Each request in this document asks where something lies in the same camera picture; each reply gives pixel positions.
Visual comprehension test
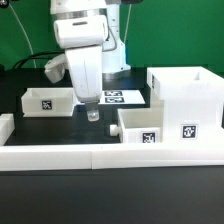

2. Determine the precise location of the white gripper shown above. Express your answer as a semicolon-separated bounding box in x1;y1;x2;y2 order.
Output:
65;46;102;122

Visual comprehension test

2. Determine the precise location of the white drawer box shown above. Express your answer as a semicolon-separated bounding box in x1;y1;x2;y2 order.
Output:
21;88;76;117
109;108;162;143

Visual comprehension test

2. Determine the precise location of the white front drawer box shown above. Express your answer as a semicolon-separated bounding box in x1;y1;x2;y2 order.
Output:
109;108;162;143

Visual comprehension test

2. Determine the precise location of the white drawer cabinet frame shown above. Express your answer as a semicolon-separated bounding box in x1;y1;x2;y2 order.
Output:
147;67;224;142

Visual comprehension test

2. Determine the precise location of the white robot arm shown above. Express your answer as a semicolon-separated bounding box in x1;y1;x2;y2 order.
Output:
45;0;142;121

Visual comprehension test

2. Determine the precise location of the white fiducial marker sheet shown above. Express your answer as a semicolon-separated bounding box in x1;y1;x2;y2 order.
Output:
98;90;145;105

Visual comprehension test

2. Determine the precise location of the white U-shaped fence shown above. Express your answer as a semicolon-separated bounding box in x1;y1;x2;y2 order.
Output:
0;114;224;171

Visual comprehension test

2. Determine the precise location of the grey gripper hose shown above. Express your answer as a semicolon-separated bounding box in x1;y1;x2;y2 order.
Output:
101;19;120;53

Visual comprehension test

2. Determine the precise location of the black cable bundle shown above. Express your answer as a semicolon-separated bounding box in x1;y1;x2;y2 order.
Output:
11;50;61;70

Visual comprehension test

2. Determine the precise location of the white thin cable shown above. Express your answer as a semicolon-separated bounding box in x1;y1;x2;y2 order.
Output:
9;3;38;69

